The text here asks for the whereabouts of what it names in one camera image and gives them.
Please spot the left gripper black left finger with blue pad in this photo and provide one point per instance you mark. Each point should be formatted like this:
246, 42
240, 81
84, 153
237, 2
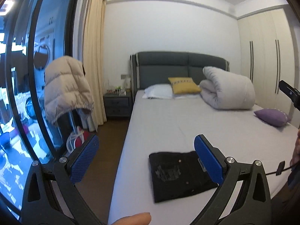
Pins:
40, 205

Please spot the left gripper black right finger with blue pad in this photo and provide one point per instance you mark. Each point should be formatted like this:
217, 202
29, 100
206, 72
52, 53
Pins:
242, 195

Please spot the black denim pants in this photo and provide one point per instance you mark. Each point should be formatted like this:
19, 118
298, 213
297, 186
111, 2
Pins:
177, 175

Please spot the person's right hand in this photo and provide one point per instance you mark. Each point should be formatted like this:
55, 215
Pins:
296, 153

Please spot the person's left hand thumb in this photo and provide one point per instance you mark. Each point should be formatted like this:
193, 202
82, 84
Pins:
137, 219

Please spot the purple cushion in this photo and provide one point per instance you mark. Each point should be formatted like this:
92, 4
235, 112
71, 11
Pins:
274, 117

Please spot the red and white shoe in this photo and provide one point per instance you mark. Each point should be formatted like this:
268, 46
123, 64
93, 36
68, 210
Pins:
76, 139

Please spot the white rolled duvet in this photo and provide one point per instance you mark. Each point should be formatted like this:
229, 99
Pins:
224, 90

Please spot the beige puffer jacket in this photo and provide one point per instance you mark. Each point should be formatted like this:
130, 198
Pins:
66, 89

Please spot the dark grey nightstand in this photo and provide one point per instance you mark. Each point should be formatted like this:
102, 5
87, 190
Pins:
118, 106

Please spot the white bed mattress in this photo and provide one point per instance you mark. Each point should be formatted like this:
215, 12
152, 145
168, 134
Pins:
171, 126

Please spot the yellow pillow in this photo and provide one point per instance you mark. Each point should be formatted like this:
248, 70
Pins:
184, 85

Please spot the white pillow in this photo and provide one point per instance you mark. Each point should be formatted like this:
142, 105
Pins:
158, 91

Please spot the grey upholstered headboard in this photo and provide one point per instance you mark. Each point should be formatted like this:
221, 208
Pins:
155, 67

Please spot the black framed glass door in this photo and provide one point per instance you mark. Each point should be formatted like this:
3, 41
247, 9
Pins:
33, 34

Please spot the beige curtain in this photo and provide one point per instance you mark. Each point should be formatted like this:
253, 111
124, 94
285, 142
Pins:
93, 56

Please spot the cream wardrobe with black handles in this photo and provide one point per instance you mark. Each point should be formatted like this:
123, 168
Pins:
268, 56

